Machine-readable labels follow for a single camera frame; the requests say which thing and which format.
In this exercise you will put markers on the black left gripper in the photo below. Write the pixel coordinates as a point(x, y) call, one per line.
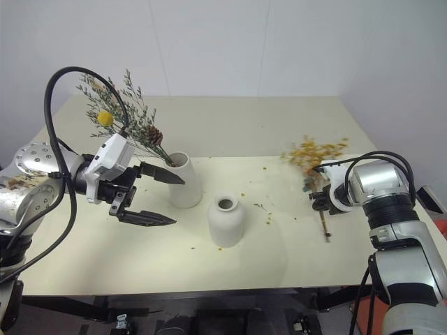
point(111, 190)

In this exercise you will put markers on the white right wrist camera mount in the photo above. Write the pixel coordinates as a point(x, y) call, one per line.
point(336, 174)

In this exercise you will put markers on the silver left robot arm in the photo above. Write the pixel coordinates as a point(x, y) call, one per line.
point(33, 202)

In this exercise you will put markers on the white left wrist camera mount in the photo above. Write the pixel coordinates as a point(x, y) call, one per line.
point(111, 157)

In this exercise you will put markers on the yellow dried flower bouquet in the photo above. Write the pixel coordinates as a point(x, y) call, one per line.
point(314, 153)

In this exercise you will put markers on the tall white tapered vase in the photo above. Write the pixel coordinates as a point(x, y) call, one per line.
point(185, 185)

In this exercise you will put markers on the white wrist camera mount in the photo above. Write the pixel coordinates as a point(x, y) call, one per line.
point(111, 157)
point(336, 174)

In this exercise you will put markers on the black metal table frame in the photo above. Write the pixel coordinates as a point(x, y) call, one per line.
point(174, 300)

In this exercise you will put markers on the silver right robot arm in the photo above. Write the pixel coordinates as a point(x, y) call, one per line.
point(394, 223)

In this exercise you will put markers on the short white bottle-shaped vase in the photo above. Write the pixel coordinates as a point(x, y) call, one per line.
point(226, 223)

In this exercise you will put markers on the orange-red object under table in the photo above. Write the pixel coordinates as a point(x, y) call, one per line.
point(363, 307)

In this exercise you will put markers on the green bouquet with pine cone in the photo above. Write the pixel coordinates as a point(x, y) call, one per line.
point(134, 115)

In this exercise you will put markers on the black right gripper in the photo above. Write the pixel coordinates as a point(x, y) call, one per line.
point(326, 200)

